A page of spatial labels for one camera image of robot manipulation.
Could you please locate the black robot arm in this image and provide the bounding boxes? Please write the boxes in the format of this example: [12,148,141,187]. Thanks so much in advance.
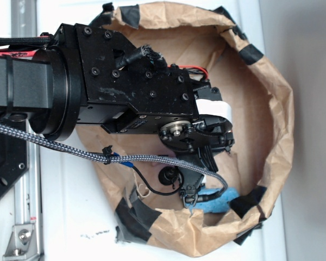
[0,24,234,207]

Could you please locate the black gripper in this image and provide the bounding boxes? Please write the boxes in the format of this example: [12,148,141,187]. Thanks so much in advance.
[159,87,234,208]

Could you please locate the aluminium extrusion rail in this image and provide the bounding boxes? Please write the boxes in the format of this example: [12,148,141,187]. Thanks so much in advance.
[10,1,45,260]

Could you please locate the grey braided cable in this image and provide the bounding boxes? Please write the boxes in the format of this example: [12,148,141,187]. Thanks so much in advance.
[0,121,229,203]

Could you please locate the thin black wire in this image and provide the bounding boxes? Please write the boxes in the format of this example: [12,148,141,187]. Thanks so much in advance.
[119,160,185,195]

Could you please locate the metal corner bracket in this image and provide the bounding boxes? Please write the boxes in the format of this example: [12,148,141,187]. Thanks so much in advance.
[2,223,39,260]

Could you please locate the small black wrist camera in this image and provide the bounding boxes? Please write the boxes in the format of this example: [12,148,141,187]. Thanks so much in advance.
[158,166,182,188]

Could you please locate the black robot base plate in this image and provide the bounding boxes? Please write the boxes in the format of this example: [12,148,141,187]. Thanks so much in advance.
[0,133,28,200]

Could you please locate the brown paper bag bin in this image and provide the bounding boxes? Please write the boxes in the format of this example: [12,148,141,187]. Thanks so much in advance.
[76,1,295,258]

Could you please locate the blue sponge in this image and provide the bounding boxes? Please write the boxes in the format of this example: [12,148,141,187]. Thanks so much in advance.
[189,187,239,214]

